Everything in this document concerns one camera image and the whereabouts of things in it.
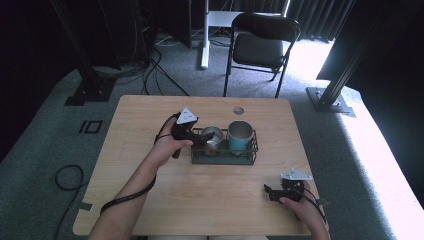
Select black floor cable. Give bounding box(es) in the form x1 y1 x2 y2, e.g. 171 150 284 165
149 48 190 97
141 49 164 96

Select black metal stand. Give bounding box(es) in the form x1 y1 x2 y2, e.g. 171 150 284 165
49 0 118 107
305 33 368 118

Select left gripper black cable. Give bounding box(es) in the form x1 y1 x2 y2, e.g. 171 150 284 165
53 112 182 240

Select dark curtain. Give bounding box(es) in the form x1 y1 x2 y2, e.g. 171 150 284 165
229 0 356 44

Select black folding chair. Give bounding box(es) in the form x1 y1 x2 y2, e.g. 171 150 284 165
222 12 302 99

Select person's left hand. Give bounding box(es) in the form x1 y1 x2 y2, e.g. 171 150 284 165
149 119 194 167

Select white floor cable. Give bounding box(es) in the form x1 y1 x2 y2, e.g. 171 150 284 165
154 33 183 48

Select black wire basket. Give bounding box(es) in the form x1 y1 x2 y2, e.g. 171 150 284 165
190 127 259 166

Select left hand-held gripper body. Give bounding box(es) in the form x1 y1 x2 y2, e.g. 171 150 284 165
170 106 202 160

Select person's right hand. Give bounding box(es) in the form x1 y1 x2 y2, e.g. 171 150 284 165
278 190 327 228

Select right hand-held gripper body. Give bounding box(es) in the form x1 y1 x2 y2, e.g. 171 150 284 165
279 167 314 203

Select brown metal cup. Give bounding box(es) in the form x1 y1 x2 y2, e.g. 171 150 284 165
200 125 225 157

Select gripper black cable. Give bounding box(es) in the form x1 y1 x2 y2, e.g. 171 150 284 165
301 187 328 224
53 112 182 240

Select teal metal cup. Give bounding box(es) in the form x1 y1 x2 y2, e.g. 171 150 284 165
227 120 254 156

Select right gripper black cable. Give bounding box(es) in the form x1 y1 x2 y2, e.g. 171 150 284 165
301 187 328 224

